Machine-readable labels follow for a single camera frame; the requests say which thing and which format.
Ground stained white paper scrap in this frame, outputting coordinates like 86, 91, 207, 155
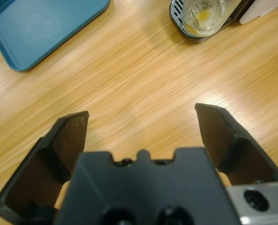
187, 10, 211, 35

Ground clear glass cup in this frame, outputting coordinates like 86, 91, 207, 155
182, 0, 237, 38

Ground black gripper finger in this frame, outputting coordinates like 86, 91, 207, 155
0, 111, 90, 225
194, 103, 278, 186

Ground teal plastic serving tray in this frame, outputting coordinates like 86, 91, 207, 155
0, 0, 111, 72

